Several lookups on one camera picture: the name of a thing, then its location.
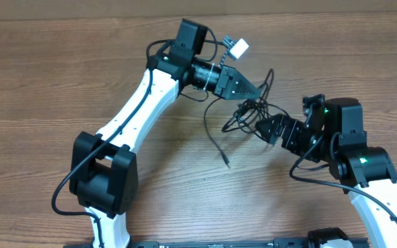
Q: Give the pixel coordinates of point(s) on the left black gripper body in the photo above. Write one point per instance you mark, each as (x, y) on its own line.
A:
(224, 80)

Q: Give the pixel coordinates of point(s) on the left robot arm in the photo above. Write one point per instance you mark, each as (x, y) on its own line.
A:
(103, 173)

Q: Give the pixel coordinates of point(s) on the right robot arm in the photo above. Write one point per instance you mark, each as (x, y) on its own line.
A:
(333, 133)

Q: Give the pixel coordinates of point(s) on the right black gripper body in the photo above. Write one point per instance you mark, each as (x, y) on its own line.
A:
(298, 141)

